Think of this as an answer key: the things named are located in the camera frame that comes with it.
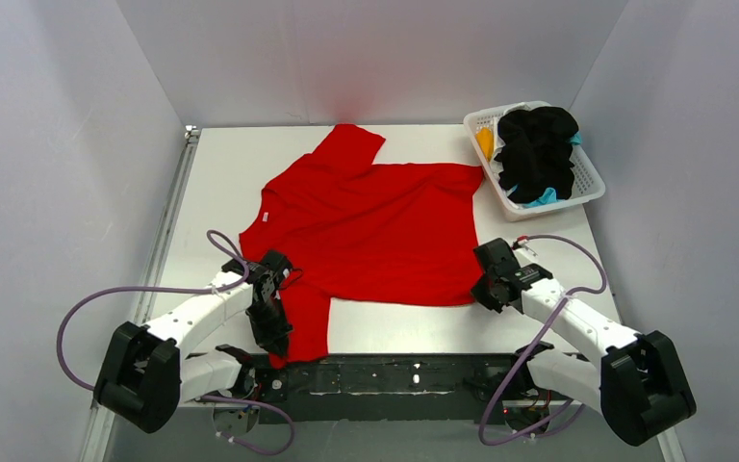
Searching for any red t-shirt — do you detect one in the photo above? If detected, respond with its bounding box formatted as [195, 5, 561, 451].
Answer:
[240, 124, 484, 369]

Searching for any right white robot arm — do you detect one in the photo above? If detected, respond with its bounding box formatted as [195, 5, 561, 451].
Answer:
[471, 237, 697, 447]

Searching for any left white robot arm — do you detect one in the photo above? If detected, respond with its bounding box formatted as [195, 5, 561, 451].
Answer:
[93, 250, 293, 433]

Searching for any teal garment in basket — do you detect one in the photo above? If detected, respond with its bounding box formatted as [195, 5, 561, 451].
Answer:
[506, 132, 582, 208]

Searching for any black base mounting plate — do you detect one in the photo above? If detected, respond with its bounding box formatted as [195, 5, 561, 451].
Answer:
[123, 352, 606, 427]

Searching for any white plastic laundry basket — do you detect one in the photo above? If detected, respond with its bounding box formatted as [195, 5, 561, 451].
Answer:
[463, 100, 605, 221]

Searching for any black garment in basket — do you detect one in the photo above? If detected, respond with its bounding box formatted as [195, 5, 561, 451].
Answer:
[494, 106, 579, 201]

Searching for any yellow garment in basket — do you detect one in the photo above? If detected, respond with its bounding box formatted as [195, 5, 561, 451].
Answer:
[475, 127, 495, 162]

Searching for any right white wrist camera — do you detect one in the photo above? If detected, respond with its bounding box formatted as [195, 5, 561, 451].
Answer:
[512, 237, 539, 263]

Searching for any aluminium frame rail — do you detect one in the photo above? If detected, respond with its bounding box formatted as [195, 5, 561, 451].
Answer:
[85, 126, 683, 461]

